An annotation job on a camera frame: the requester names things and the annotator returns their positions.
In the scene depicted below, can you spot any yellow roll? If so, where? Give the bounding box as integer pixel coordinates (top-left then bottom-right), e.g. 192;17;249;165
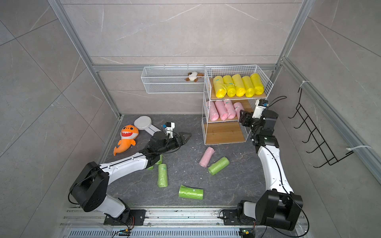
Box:
213;75;226;99
232;74;246;97
250;73;265;95
223;75;236;97

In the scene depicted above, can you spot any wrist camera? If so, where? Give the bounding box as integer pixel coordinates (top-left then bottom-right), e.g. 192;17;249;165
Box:
253;99;268;119
162;122;175;139

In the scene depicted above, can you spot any white wall wire basket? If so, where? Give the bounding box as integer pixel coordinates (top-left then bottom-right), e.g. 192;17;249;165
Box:
141;65;206;94

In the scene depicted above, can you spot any black wall hook rack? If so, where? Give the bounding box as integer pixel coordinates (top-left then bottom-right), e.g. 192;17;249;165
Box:
288;88;354;169

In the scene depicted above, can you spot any green roll bottom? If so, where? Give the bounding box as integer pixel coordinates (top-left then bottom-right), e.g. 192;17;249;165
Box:
178;185;203;200

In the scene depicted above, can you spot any white folding stand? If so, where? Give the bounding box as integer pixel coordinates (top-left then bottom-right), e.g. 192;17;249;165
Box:
134;116;161;136

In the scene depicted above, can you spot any pink roll top angled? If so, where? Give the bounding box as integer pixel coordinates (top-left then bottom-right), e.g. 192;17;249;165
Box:
214;101;228;121

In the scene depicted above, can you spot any orange shark plush toy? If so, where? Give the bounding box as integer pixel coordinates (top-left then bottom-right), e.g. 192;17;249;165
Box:
113;125;139;156

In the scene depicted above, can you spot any brown white plush puppy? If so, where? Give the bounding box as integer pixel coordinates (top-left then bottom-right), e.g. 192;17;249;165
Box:
185;71;204;82

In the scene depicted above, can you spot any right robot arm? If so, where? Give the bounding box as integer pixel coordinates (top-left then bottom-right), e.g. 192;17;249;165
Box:
237;109;303;231

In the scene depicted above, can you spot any white three-tier wire shelf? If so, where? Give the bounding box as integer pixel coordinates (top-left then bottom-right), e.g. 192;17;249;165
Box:
201;65;273;145

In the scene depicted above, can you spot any yellow roll horizontal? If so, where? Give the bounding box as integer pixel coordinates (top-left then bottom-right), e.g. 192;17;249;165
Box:
242;76;255;98

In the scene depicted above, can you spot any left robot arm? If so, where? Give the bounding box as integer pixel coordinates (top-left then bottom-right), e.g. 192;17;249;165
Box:
68;131;192;224

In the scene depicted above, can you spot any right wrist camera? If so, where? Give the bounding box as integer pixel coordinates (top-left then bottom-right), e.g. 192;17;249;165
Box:
253;99;268;119

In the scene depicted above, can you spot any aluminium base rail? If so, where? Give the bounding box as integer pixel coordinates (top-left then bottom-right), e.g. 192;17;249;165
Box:
53;206;312;238

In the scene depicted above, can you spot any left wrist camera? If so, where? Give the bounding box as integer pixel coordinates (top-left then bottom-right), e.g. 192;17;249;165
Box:
162;122;175;139

